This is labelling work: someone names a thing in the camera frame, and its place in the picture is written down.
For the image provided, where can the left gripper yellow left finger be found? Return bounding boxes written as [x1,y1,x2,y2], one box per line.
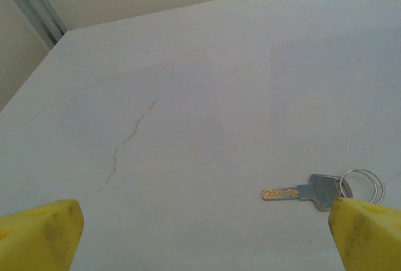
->
[0,199,85,271]

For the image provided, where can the silver key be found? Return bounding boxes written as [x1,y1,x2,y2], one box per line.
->
[260,174,354,212]

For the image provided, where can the aluminium frame post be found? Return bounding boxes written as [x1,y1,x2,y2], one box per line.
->
[0,0,68,49]

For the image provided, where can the silver key ring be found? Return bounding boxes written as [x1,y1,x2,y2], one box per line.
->
[339,167,385,205]

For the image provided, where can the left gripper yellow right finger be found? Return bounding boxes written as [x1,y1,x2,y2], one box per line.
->
[327,197,401,271]

